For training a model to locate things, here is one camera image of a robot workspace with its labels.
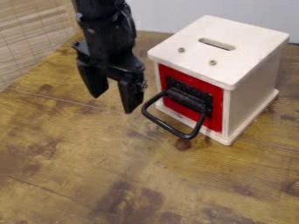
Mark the white wooden box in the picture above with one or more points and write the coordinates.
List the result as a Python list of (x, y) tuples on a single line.
[(233, 55)]

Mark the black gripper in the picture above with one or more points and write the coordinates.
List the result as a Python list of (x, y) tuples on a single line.
[(106, 56)]

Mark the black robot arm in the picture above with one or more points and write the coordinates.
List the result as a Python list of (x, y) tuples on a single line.
[(102, 7)]

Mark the red drawer front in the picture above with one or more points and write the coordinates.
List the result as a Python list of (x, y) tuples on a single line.
[(202, 89)]

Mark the black metal drawer handle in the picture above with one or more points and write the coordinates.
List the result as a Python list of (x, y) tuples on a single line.
[(176, 113)]

